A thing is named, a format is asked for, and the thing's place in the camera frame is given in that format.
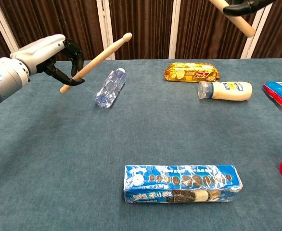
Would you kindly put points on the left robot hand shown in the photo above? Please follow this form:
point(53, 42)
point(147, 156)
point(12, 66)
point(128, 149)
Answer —
point(42, 50)

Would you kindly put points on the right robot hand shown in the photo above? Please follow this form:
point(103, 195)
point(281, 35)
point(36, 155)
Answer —
point(242, 8)

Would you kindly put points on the clear plastic water bottle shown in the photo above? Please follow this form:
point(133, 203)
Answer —
point(109, 89)

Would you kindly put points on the golden snack packet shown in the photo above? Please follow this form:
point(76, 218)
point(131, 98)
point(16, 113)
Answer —
point(191, 72)

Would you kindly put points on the white bottle with clear cap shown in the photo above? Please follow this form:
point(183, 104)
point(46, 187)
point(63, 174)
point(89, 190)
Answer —
point(227, 92)

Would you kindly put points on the blue and red snack bag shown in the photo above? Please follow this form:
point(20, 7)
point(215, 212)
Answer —
point(280, 92)

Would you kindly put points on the teal table cloth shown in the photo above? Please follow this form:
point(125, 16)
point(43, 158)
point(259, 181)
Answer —
point(59, 168)

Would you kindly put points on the blue cookie box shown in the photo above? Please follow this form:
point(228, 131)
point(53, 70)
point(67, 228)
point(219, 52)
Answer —
point(179, 183)

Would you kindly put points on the white partition post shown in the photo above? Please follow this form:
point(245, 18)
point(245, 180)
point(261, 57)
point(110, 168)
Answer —
point(3, 27)
point(106, 24)
point(174, 29)
point(249, 45)

